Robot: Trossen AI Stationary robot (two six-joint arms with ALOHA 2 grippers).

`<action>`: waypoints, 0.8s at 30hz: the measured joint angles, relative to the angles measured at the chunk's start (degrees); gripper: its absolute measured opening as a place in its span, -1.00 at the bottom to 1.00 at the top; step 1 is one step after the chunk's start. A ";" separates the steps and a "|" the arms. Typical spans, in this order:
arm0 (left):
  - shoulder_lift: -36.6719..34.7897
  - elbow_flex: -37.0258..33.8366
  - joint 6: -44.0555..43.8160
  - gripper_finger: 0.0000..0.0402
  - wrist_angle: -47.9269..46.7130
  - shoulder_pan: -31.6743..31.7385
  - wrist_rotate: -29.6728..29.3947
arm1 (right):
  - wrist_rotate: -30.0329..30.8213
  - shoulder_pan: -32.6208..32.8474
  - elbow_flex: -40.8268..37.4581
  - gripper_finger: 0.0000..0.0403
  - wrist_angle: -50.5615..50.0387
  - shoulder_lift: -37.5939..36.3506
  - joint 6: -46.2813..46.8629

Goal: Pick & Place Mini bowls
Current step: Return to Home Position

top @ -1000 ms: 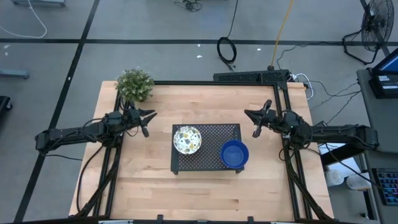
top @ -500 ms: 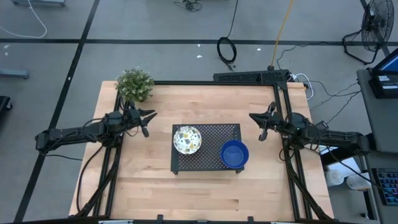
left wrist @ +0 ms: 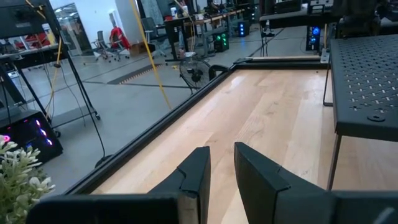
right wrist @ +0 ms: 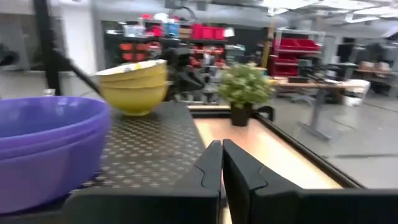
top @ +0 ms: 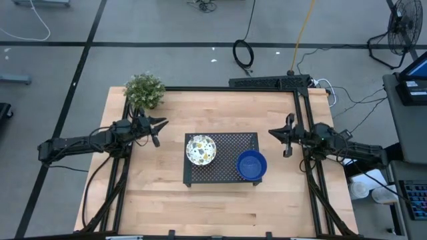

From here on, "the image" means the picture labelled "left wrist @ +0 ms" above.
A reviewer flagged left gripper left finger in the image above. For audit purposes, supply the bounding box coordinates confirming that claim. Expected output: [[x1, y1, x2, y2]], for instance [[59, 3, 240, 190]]
[[148, 146, 211, 224]]

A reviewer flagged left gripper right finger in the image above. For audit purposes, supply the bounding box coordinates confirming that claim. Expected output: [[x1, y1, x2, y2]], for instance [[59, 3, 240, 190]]
[[234, 142, 331, 224]]

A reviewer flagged black floor fan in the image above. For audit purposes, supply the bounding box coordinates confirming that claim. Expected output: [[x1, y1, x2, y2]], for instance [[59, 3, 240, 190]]
[[179, 57, 230, 95]]

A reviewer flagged computer tower with green lights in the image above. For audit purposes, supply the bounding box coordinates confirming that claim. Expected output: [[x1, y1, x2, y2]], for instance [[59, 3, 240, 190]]
[[213, 32, 230, 53]]

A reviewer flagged cardboard box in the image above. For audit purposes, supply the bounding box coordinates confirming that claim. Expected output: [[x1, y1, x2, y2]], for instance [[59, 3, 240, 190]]
[[129, 42, 147, 57]]

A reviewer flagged grey office chair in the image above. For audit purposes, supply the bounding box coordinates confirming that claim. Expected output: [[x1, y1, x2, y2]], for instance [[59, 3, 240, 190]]
[[105, 37, 131, 62], [92, 30, 110, 62]]

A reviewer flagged black mesh office chair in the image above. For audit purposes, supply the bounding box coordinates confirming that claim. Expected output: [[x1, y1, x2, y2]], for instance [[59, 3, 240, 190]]
[[141, 17, 168, 59]]

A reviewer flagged black perforated metal shelf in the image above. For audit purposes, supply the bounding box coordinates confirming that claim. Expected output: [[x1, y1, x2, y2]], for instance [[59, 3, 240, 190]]
[[322, 33, 398, 191]]

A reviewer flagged wooden desk with black legs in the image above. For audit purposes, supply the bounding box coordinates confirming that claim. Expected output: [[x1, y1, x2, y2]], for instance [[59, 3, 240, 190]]
[[163, 8, 246, 62]]

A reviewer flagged computer tower with blue lights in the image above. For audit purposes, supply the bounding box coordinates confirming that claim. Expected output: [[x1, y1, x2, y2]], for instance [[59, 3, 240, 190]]
[[238, 21, 251, 37]]

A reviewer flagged red jacket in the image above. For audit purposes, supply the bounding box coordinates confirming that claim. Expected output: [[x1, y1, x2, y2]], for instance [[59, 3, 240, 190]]
[[109, 27, 131, 50]]

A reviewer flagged black computer tower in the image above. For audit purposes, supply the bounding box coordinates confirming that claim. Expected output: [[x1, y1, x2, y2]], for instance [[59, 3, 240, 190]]
[[306, 26, 322, 52]]

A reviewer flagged computer tower with pink lights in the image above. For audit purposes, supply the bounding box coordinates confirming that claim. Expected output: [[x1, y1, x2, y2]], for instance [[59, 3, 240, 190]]
[[0, 109, 64, 164]]

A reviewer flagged grey table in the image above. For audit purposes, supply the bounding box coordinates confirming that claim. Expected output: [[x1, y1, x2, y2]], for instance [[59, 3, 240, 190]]
[[259, 8, 341, 31]]

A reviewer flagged green potted plant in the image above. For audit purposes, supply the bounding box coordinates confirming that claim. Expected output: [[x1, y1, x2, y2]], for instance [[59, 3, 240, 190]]
[[0, 135, 57, 224]]

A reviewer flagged black rolling equipment stand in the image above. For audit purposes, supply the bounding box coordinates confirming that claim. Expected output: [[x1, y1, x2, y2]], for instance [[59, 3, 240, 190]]
[[0, 0, 101, 138]]

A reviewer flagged black floor cable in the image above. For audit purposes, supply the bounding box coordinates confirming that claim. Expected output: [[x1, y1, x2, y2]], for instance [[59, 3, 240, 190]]
[[58, 63, 113, 169]]

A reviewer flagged black striped floor cable cover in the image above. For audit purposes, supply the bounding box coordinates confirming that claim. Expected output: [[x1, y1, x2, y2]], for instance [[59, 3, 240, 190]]
[[107, 63, 164, 85]]

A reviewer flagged thick yellow hanging cable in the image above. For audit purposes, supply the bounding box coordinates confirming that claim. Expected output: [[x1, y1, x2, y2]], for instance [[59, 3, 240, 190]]
[[129, 0, 172, 110]]

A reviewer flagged thin yellow cable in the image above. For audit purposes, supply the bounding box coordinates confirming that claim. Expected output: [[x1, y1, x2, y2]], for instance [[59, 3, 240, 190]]
[[45, 30, 63, 121]]

